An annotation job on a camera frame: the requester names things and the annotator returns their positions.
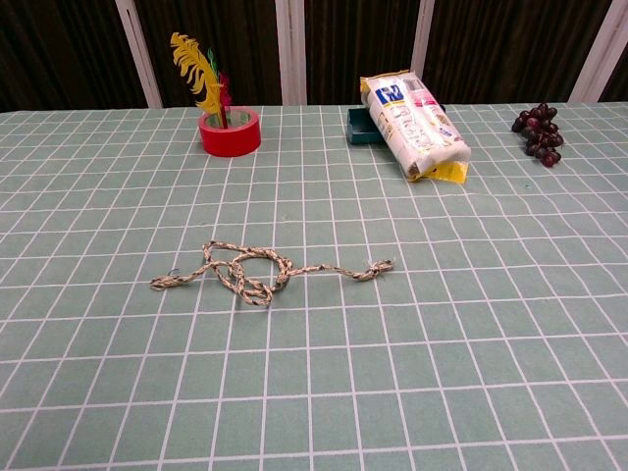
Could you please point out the dark teal box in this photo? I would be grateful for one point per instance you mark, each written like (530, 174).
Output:
(360, 136)

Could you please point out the red tape roll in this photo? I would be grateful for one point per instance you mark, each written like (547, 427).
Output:
(230, 145)

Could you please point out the green checked tablecloth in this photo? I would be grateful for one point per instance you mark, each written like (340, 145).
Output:
(343, 368)

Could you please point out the white and yellow snack bag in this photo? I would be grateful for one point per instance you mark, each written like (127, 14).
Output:
(417, 122)

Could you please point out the red feather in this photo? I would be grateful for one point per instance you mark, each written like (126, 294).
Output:
(225, 87)

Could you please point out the green feather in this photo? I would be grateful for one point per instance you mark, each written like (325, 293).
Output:
(212, 61)

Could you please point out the yellow feather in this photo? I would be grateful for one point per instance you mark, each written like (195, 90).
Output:
(193, 61)

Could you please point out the dark red grape bunch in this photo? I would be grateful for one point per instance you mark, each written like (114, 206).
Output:
(539, 132)

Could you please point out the black pleated curtain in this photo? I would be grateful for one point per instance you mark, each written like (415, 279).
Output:
(64, 49)

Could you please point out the white metal frame post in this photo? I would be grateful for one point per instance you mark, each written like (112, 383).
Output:
(423, 34)
(140, 59)
(596, 59)
(290, 49)

